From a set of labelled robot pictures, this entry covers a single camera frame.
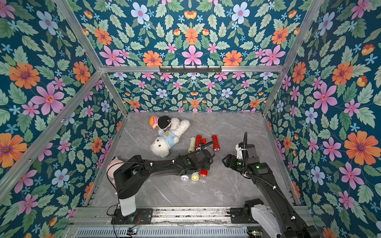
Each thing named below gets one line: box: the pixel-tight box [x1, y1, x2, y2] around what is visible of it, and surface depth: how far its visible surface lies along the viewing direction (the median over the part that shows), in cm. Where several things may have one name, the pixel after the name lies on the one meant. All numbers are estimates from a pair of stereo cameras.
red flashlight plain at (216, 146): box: [211, 134, 221, 152], surface depth 100 cm
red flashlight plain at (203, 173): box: [199, 169, 208, 178], surface depth 84 cm
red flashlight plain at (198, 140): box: [195, 134, 202, 149], surface depth 103 cm
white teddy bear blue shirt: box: [149, 117, 191, 158], surface depth 95 cm
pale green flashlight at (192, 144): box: [187, 136, 196, 153], surface depth 100 cm
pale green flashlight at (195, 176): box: [190, 171, 200, 181], surface depth 86 cm
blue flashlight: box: [180, 174, 190, 181], surface depth 86 cm
